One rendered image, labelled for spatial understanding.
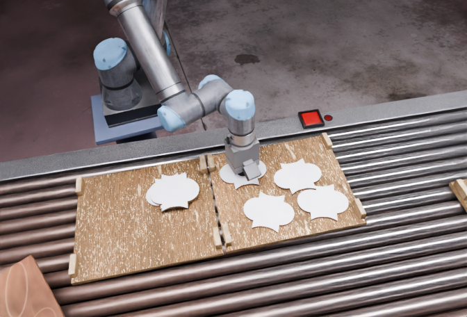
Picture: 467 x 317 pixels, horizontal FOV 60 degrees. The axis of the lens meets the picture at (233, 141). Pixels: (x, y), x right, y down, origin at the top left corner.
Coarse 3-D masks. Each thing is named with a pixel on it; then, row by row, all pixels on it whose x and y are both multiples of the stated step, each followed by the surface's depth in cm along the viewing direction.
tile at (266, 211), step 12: (252, 204) 120; (264, 204) 119; (276, 204) 119; (288, 204) 119; (252, 216) 117; (264, 216) 117; (276, 216) 117; (288, 216) 116; (252, 228) 115; (276, 228) 114
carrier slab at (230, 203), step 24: (288, 144) 136; (312, 144) 136; (216, 168) 130; (336, 168) 128; (216, 192) 124; (240, 192) 124; (264, 192) 123; (288, 192) 123; (240, 216) 118; (240, 240) 113; (264, 240) 113; (288, 240) 113
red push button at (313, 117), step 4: (312, 112) 147; (316, 112) 147; (304, 116) 145; (308, 116) 145; (312, 116) 145; (316, 116) 145; (304, 120) 144; (308, 120) 144; (312, 120) 144; (316, 120) 144; (320, 120) 144
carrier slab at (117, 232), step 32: (192, 160) 133; (96, 192) 126; (128, 192) 126; (96, 224) 118; (128, 224) 118; (160, 224) 118; (192, 224) 117; (96, 256) 112; (128, 256) 111; (160, 256) 111; (192, 256) 110
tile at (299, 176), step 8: (288, 168) 128; (296, 168) 127; (304, 168) 127; (312, 168) 127; (280, 176) 126; (288, 176) 126; (296, 176) 125; (304, 176) 125; (312, 176) 125; (320, 176) 124; (280, 184) 124; (288, 184) 123; (296, 184) 123; (304, 184) 123; (312, 184) 122; (296, 192) 122
